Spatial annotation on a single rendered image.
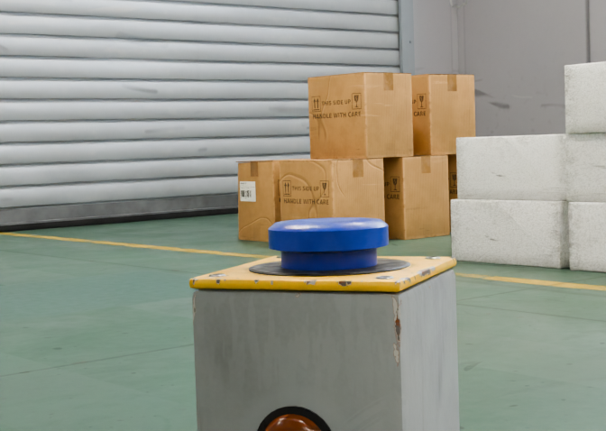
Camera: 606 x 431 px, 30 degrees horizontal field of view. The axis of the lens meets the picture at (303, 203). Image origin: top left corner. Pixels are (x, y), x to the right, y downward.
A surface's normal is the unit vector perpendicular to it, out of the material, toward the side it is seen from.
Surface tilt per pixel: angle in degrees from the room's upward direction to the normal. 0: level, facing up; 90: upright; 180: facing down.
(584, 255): 90
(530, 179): 90
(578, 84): 90
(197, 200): 90
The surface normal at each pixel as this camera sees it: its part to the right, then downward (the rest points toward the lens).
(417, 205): 0.65, 0.02
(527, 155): -0.75, 0.06
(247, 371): -0.36, 0.06
